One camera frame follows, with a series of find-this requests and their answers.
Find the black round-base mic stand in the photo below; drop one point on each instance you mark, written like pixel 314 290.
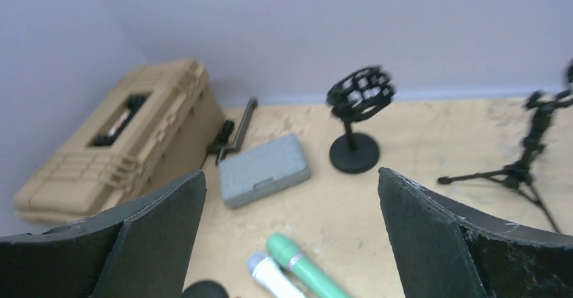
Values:
pixel 356 98

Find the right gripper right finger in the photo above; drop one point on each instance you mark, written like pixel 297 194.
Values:
pixel 444 248

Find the tan hard case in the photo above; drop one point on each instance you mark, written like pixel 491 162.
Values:
pixel 154 126

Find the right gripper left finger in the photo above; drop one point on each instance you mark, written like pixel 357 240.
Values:
pixel 141 248

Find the mint green microphone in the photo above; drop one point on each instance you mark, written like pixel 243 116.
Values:
pixel 292 258

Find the black tripod mic stand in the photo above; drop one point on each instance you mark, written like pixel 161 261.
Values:
pixel 517 176

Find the white microphone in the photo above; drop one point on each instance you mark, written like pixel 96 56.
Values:
pixel 266 272

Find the grey plastic case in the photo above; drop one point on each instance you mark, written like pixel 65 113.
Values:
pixel 263 170

